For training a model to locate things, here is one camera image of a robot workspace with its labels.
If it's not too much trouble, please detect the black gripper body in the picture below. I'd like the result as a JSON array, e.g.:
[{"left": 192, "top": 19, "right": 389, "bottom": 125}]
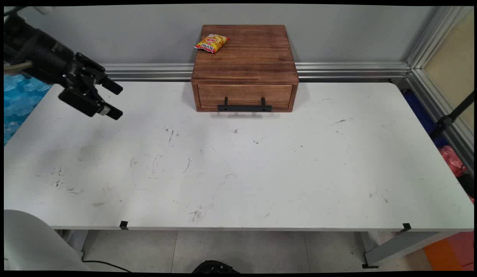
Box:
[{"left": 4, "top": 15, "right": 79, "bottom": 87}]

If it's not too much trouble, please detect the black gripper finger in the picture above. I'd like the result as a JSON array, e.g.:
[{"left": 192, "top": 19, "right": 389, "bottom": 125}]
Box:
[
  {"left": 74, "top": 53, "right": 124, "bottom": 95},
  {"left": 58, "top": 88, "right": 124, "bottom": 121}
]

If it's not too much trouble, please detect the yellow snack packet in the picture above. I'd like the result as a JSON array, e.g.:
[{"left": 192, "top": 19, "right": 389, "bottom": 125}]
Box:
[{"left": 195, "top": 34, "right": 230, "bottom": 54}]

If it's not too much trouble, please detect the white table leg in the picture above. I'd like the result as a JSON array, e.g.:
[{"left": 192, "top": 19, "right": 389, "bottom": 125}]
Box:
[
  {"left": 363, "top": 231, "right": 460, "bottom": 269},
  {"left": 56, "top": 230, "right": 89, "bottom": 254}
]

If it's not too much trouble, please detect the brown wooden drawer cabinet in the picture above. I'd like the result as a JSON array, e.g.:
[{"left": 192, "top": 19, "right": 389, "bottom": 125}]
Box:
[{"left": 191, "top": 25, "right": 299, "bottom": 113}]

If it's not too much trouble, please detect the black round floor object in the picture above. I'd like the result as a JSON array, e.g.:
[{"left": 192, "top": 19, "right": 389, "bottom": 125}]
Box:
[{"left": 192, "top": 260, "right": 241, "bottom": 274}]

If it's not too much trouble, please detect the dark blue container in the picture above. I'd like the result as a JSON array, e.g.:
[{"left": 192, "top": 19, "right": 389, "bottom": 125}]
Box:
[{"left": 403, "top": 90, "right": 449, "bottom": 149}]

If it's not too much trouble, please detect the black stand pole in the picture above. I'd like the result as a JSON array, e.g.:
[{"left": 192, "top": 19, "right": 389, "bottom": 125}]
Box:
[{"left": 431, "top": 91, "right": 474, "bottom": 141}]

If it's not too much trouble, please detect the red plastic bag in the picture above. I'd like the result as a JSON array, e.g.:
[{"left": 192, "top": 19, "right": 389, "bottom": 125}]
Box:
[{"left": 439, "top": 145, "right": 468, "bottom": 177}]

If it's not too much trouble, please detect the orange box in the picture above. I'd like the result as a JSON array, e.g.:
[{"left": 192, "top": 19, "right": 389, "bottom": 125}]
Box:
[{"left": 423, "top": 231, "right": 474, "bottom": 272}]

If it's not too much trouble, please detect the black floor cable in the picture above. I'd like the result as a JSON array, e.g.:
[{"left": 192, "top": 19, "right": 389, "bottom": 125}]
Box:
[{"left": 82, "top": 252, "right": 132, "bottom": 273}]

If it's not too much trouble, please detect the horizontal aluminium frame rail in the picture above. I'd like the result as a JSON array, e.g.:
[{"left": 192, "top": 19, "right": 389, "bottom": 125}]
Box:
[{"left": 100, "top": 62, "right": 411, "bottom": 82}]

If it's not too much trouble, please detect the upright aluminium frame post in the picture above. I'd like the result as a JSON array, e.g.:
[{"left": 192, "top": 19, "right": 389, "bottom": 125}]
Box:
[{"left": 406, "top": 6, "right": 474, "bottom": 70}]

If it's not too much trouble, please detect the slanted aluminium frame rail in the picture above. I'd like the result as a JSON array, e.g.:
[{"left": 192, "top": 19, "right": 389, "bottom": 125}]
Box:
[{"left": 406, "top": 69, "right": 474, "bottom": 174}]

